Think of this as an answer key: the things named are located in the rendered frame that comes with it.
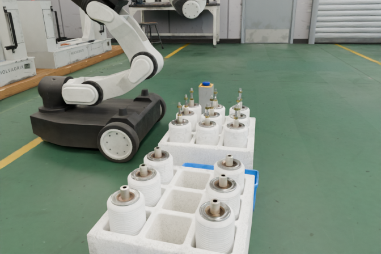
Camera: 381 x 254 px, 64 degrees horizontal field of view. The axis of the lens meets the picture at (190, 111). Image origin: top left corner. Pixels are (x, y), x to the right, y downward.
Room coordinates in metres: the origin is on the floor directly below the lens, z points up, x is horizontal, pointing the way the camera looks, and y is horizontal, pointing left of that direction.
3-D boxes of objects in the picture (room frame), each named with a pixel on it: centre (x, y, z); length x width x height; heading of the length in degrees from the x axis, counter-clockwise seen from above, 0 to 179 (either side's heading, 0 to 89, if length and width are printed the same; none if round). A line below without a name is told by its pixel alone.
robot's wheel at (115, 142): (1.34, 0.35, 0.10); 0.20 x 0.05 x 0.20; 80
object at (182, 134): (1.20, 0.05, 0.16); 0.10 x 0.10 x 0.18
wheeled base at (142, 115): (1.64, 0.54, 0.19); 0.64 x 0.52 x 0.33; 80
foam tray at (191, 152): (1.29, -0.10, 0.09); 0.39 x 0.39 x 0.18; 77
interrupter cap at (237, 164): (0.84, -0.12, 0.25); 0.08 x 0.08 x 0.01
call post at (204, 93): (1.59, -0.09, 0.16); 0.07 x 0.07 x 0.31; 77
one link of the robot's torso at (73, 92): (1.65, 0.57, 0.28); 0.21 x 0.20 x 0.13; 80
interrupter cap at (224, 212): (0.61, -0.05, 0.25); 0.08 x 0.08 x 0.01
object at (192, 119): (1.32, 0.02, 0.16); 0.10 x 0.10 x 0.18
